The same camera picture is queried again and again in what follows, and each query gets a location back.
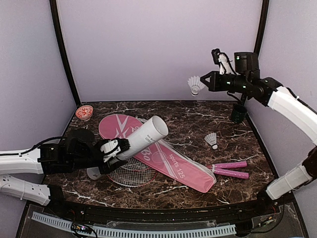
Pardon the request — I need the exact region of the red badminton racket lower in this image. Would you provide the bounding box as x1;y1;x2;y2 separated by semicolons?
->
107;167;157;187

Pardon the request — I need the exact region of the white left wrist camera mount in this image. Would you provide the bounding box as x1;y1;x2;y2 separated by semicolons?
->
100;138;130;163

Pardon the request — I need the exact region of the pink racket cover bag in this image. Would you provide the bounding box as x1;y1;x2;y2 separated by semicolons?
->
99;114;216;193

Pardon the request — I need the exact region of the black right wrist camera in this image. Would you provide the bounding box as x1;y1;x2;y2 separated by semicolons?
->
211;49;236;75

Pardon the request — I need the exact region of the red white patterned bowl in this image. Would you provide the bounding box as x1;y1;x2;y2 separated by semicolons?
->
75;105;94;121

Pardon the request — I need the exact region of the black front table rail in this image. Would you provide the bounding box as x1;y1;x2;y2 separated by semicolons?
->
47;187;286;231

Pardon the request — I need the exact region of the white plastic shuttlecock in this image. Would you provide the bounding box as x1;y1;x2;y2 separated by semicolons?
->
204;132;218;150
188;76;205;96

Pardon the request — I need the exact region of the white cardboard shuttlecock tube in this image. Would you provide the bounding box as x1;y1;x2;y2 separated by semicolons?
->
116;116;168;161

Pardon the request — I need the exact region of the dark green cup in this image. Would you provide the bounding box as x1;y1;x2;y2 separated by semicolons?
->
230;104;247;124

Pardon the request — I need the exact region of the clear plastic tube lid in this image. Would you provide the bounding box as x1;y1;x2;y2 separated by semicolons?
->
86;167;102;180

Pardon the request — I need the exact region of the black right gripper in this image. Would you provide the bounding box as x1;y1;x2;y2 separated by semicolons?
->
200;71;249;94

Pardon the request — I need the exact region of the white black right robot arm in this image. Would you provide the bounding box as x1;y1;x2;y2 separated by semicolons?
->
200;49;317;215

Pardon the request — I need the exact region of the grey slotted cable duct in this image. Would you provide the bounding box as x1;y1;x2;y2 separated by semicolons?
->
31;212;236;238

